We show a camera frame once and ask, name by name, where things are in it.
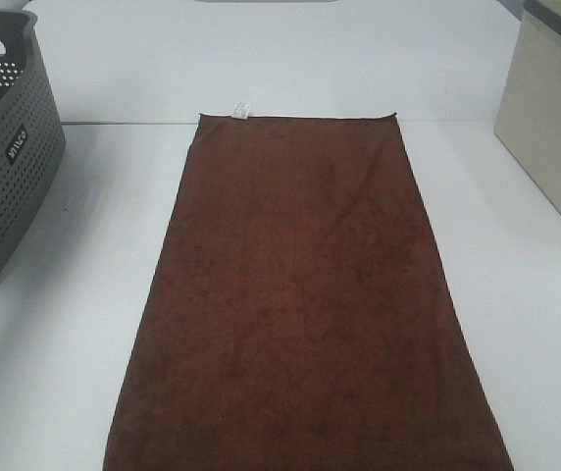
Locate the brown towel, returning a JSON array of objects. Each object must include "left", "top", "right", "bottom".
[{"left": 103, "top": 115, "right": 512, "bottom": 470}]

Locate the grey perforated plastic basket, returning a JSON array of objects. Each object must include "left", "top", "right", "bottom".
[{"left": 0, "top": 9, "right": 66, "bottom": 273}]

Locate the beige fabric storage box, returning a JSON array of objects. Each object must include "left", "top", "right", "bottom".
[{"left": 494, "top": 1, "right": 561, "bottom": 215}]

